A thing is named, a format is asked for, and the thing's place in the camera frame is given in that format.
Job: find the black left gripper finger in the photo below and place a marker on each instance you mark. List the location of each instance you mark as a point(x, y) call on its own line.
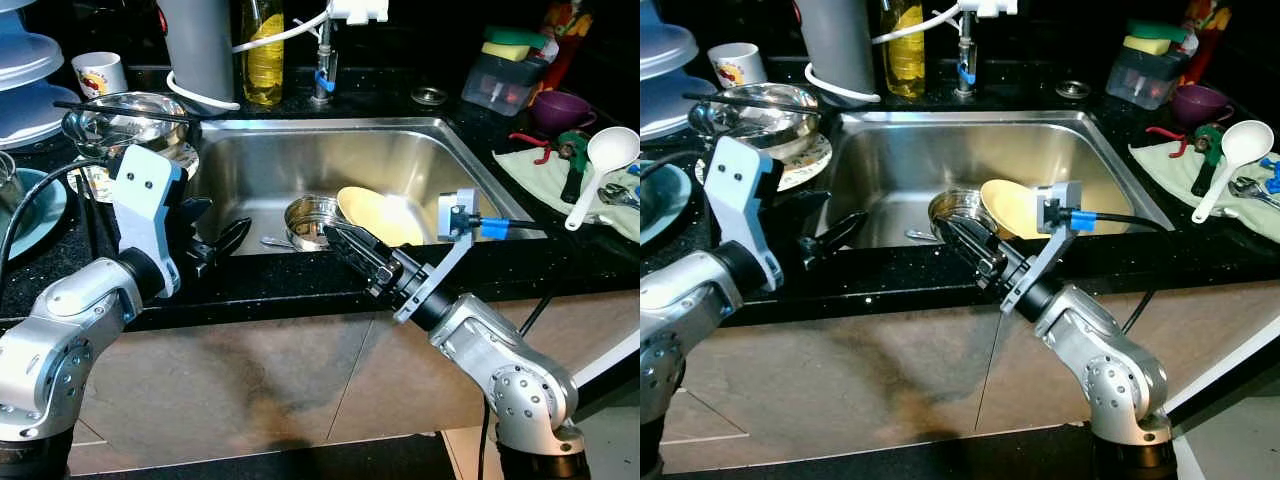
point(845, 228)
point(235, 235)
point(828, 258)
point(218, 266)

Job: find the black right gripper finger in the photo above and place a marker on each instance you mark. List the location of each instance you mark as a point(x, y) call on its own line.
point(966, 252)
point(350, 258)
point(350, 238)
point(968, 232)

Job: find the steel faucet with blue valve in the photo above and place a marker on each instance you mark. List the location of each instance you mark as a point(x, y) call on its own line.
point(322, 80)
point(965, 70)

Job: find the yellow oil bottle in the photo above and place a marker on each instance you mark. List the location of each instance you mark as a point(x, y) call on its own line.
point(903, 68)
point(262, 78)

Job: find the white tap adapter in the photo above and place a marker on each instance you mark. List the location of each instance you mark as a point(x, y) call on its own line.
point(358, 12)
point(988, 8)

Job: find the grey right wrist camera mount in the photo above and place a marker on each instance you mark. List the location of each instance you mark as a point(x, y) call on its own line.
point(1058, 205)
point(455, 215)

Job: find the white plastic ladle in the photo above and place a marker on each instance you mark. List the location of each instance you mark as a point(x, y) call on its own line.
point(612, 150)
point(1240, 145)

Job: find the light green cloth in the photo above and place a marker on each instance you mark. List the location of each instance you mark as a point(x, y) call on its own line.
point(1160, 167)
point(530, 172)

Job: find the light blue plate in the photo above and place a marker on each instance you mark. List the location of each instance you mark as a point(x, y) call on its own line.
point(670, 205)
point(40, 215)

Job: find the clear plastic sponge holder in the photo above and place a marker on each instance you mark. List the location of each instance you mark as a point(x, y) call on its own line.
point(500, 85)
point(1145, 80)

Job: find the grey cylindrical water filter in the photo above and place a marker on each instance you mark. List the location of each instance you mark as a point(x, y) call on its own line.
point(835, 45)
point(195, 50)

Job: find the stainless steel sink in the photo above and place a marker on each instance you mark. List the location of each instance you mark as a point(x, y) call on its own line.
point(300, 160)
point(920, 155)

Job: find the white tiered shelf rack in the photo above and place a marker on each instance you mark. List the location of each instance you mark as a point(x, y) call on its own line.
point(665, 60)
point(25, 60)

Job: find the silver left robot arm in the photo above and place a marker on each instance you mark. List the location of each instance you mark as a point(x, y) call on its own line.
point(690, 320)
point(70, 330)

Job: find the white mug with cartoon print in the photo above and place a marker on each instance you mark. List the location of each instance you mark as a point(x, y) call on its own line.
point(98, 75)
point(738, 65)

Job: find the green scouring pad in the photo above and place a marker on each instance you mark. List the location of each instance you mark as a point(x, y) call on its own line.
point(1165, 30)
point(525, 37)

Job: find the round metal lid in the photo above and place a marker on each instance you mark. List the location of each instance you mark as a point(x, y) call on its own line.
point(430, 96)
point(1072, 90)

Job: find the yellow sponge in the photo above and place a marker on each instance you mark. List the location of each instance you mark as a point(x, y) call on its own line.
point(503, 52)
point(1143, 46)

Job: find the red packet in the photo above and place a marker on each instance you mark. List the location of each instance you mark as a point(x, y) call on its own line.
point(565, 25)
point(1205, 25)

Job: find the black chopstick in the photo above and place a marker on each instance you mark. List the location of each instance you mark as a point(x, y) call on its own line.
point(740, 100)
point(150, 115)

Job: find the blue plastic clip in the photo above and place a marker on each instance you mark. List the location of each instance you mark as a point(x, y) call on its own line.
point(1270, 175)
point(633, 180)

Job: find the yellow plate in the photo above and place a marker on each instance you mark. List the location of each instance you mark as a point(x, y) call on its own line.
point(385, 215)
point(1010, 205)

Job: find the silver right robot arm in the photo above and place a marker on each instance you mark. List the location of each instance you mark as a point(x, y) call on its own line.
point(1100, 370)
point(500, 370)

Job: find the steel utensil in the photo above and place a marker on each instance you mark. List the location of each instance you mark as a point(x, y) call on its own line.
point(618, 195)
point(1250, 188)

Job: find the floral print plate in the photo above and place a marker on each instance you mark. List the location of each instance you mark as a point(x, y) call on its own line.
point(188, 155)
point(805, 165)

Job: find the small steel pot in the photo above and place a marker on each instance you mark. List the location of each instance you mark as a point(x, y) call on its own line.
point(955, 215)
point(310, 225)

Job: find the purple cup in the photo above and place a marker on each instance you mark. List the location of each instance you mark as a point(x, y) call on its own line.
point(1200, 103)
point(560, 110)

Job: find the large steel bowl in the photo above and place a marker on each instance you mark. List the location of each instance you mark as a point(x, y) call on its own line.
point(125, 130)
point(770, 125)

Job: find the steel spoon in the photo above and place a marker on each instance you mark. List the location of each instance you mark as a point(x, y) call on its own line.
point(275, 241)
point(920, 235)

